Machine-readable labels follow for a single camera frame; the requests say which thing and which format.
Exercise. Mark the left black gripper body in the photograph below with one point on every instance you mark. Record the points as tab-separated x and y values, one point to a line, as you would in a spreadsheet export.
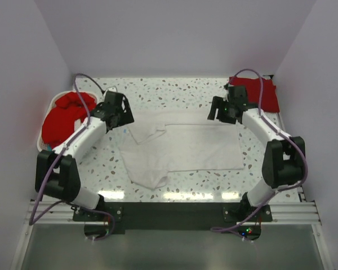
119	114

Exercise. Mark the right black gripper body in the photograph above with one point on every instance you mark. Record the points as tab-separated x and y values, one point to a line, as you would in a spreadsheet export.
225	115

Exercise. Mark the white t shirt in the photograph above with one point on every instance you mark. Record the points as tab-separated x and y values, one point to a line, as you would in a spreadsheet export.
164	141

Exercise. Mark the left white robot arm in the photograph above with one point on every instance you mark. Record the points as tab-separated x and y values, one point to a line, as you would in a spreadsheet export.
57	172

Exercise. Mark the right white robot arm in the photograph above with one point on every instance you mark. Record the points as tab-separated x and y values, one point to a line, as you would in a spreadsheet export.
284	164

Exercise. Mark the folded red t shirt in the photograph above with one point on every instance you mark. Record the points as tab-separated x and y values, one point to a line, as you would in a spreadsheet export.
269	101

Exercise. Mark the white clothes in basket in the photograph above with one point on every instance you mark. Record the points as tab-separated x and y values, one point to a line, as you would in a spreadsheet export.
80	126

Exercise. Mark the red clothes in basket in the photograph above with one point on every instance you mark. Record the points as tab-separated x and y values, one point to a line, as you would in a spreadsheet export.
58	125

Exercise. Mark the white perforated laundry basket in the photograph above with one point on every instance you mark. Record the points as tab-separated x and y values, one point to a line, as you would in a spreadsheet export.
89	99

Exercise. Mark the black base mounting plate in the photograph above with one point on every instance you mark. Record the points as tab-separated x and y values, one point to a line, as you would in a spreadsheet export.
219	217

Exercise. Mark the aluminium frame rail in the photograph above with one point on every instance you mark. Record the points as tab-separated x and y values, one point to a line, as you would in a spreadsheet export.
289	241

